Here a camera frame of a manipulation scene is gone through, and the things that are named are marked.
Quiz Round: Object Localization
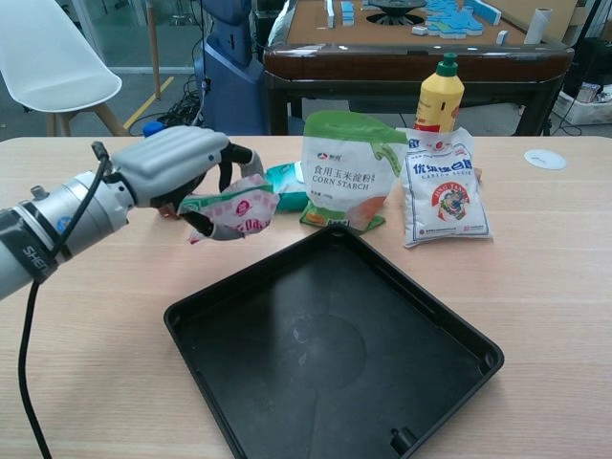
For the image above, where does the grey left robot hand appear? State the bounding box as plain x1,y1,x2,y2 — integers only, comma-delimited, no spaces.
105,125,265,243

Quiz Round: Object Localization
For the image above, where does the pink white snack bag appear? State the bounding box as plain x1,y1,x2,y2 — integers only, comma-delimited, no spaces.
177,172,279,245

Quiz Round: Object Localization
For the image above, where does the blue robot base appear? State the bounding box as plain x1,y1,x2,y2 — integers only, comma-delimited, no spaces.
193,0,269,137

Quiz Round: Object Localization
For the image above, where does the black plastic tray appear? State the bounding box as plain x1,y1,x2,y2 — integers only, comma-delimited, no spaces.
163,224,505,459

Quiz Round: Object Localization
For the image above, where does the teal wet wipes pack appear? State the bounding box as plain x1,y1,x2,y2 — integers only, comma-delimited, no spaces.
265,161,310,212

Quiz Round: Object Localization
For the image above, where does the white chair with wooden legs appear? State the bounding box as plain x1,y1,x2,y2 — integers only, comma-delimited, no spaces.
0,0,130,138

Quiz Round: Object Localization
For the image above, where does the green white corn starch bag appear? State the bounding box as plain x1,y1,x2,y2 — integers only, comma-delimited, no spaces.
298,110,408,234

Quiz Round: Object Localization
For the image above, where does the brown mahjong table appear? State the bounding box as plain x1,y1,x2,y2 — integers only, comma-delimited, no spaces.
262,0,575,138

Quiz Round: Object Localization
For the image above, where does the black mahjong table centre dial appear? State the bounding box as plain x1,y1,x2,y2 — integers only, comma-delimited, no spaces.
362,0,426,28

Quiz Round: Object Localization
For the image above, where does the yellow squeeze bottle green cap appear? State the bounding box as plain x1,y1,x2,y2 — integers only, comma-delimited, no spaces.
413,52,467,134

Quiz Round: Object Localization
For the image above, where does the white sugar bag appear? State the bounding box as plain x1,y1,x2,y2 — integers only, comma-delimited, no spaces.
402,126,494,250

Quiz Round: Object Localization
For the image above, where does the pile of blue mahjong tiles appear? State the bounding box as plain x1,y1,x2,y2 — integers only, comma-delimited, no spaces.
425,0,503,38

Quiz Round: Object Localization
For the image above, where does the white round table grommet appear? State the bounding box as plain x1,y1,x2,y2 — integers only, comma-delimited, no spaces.
523,148,568,171

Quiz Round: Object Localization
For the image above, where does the white paper roll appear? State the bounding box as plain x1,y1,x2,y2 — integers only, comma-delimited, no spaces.
524,8,556,45

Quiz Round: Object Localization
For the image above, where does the white cardboard box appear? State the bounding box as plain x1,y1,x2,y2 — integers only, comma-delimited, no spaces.
554,80,612,125

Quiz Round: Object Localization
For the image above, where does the tangle of black floor cables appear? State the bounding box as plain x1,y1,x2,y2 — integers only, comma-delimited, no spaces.
155,71,211,130

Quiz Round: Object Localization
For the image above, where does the wooden post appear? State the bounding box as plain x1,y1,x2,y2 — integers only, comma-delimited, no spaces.
146,0,162,101

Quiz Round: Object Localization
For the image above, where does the black left hand cable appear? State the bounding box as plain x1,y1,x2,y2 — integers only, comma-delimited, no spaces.
17,141,114,459

